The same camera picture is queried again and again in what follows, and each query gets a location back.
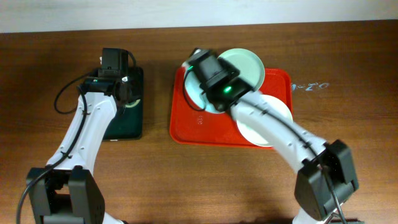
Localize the white plate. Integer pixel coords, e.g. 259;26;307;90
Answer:
236;95;293;147

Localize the red plastic tray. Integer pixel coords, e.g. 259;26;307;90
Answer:
169;67;293;148

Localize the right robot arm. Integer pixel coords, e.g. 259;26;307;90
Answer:
186;48;359;223

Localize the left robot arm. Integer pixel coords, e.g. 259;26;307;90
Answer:
16;48;140;224

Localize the green yellow sponge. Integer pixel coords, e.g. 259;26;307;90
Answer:
125;99;141;108

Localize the black plastic tray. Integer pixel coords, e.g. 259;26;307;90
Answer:
103;67;144;141

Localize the light blue plate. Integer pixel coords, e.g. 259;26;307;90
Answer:
183;66;221;114

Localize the mint green plate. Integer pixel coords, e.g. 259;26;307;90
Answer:
218;49;266;91

